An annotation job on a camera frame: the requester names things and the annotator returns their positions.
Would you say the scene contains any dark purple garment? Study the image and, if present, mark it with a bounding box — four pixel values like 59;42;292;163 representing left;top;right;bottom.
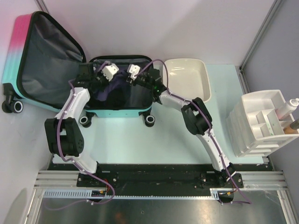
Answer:
93;70;131;101

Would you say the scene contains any cream plastic basin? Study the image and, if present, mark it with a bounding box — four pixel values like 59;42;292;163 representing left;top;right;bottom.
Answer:
163;58;211;103

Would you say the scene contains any pink and teal children's suitcase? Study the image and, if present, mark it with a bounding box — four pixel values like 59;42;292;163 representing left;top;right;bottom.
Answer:
2;11;155;127

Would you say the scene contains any pink teal gradient bottle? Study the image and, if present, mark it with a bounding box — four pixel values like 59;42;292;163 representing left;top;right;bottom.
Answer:
275;98;299;120

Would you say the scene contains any black garment with print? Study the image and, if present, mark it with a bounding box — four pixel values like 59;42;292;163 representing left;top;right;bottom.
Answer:
105;87;130;109

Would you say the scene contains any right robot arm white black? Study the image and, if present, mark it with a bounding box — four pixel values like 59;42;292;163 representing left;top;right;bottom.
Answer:
127;64;236;187

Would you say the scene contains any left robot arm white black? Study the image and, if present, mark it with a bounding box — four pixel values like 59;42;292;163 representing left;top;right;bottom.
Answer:
44;61;118;187

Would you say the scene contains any aluminium extrusion crossbar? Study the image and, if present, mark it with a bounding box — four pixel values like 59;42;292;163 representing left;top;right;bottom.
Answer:
34;171;288;190

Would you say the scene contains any white divided organizer tray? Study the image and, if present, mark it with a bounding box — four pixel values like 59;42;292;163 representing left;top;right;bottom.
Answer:
226;90;299;157

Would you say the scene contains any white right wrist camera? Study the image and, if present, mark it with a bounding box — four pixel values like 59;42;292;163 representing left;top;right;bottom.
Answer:
127;64;141;80

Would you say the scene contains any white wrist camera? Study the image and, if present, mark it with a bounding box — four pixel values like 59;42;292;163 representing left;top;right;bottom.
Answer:
127;64;141;80
101;61;119;82

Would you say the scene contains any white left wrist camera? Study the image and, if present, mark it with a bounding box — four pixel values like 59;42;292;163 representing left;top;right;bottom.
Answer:
101;61;119;82

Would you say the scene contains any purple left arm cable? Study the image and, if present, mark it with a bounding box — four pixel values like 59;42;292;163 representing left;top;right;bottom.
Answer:
44;61;116;212

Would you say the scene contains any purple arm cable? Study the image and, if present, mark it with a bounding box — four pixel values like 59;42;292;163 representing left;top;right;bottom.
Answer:
137;59;252;205
44;61;116;212

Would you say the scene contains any left aluminium frame post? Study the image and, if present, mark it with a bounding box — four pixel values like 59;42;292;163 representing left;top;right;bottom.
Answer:
35;0;50;14

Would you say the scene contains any aluminium frame post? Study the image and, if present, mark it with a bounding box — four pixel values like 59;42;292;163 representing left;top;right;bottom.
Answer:
239;0;284;70
35;0;50;14

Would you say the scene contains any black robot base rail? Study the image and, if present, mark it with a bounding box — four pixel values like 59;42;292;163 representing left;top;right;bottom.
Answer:
47;163;274;203

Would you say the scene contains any white slotted cable duct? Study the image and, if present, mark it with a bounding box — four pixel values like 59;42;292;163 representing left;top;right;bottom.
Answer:
43;189;234;200

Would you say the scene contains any right aluminium frame post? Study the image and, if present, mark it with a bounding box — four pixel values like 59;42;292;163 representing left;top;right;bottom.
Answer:
239;0;284;70

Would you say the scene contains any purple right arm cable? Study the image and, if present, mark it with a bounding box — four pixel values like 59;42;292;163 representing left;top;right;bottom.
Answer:
137;59;252;205

